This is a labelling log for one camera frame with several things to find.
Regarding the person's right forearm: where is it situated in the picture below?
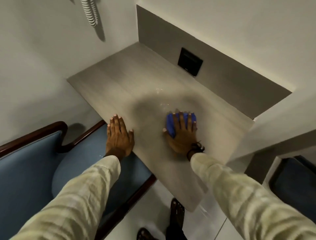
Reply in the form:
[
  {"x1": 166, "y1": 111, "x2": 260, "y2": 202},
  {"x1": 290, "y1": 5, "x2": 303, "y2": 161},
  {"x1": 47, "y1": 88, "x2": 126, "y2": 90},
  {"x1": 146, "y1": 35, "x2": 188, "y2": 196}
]
[{"x1": 190, "y1": 152, "x2": 316, "y2": 240}]

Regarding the person's foot in black sandal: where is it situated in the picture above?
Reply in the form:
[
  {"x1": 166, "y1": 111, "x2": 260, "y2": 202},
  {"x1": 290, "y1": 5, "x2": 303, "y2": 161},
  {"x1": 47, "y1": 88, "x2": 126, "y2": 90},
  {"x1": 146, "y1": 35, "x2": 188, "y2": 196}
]
[
  {"x1": 136, "y1": 227, "x2": 158, "y2": 240},
  {"x1": 169, "y1": 197, "x2": 185, "y2": 234}
]

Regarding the dark blue cushioned seat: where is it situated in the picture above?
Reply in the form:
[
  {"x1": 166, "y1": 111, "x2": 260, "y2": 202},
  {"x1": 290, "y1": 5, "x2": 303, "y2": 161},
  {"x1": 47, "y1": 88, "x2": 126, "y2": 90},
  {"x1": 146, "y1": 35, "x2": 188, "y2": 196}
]
[{"x1": 268, "y1": 155, "x2": 316, "y2": 211}]

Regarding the person's left forearm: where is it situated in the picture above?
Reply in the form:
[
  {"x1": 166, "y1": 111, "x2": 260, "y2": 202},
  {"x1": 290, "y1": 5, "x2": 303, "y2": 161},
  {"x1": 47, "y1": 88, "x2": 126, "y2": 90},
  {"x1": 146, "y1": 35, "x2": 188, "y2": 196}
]
[{"x1": 10, "y1": 155, "x2": 121, "y2": 240}]

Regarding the black wrist band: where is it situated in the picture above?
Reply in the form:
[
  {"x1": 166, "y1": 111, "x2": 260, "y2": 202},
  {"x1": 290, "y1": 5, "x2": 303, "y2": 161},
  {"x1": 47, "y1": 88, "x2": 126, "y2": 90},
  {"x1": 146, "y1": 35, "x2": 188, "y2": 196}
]
[{"x1": 186, "y1": 141, "x2": 205, "y2": 160}]

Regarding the black wall socket plate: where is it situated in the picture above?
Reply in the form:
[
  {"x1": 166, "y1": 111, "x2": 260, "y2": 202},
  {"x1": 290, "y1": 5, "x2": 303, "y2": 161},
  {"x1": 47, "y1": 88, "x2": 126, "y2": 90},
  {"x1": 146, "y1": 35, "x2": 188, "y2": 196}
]
[{"x1": 177, "y1": 47, "x2": 204, "y2": 76}]

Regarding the white coiled phone cord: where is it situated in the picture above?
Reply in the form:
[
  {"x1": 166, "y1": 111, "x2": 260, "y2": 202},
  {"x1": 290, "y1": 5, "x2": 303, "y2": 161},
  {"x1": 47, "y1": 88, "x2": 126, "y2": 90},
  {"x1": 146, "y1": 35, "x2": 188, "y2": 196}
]
[{"x1": 80, "y1": 0, "x2": 98, "y2": 27}]

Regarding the blue chair with wooden frame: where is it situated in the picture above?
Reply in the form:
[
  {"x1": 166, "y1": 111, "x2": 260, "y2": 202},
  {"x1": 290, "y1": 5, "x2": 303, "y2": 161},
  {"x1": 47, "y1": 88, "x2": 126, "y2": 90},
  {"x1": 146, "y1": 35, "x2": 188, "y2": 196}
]
[{"x1": 0, "y1": 120, "x2": 158, "y2": 240}]

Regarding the person's right hand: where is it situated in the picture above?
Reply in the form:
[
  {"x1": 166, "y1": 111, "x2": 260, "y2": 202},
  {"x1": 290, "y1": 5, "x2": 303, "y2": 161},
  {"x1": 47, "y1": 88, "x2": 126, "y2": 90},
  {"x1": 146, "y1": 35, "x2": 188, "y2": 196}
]
[{"x1": 162, "y1": 112, "x2": 198, "y2": 157}]

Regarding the person's left hand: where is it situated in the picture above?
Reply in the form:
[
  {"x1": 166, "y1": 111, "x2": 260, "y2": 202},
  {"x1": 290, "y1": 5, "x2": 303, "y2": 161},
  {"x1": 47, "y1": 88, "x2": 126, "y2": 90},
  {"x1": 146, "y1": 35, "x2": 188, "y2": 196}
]
[{"x1": 105, "y1": 114, "x2": 135, "y2": 159}]

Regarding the blue cleaning cloth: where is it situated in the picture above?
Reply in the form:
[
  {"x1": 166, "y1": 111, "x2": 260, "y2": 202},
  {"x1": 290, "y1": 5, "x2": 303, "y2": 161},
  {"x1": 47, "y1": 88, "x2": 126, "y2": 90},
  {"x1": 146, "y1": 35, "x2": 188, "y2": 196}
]
[{"x1": 166, "y1": 112, "x2": 197, "y2": 137}]

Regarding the grey desk back panel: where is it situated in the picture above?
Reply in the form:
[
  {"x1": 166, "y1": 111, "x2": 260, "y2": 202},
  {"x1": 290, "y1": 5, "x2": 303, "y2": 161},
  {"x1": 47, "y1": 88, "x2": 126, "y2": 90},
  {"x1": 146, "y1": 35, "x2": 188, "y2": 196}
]
[{"x1": 136, "y1": 4, "x2": 293, "y2": 120}]

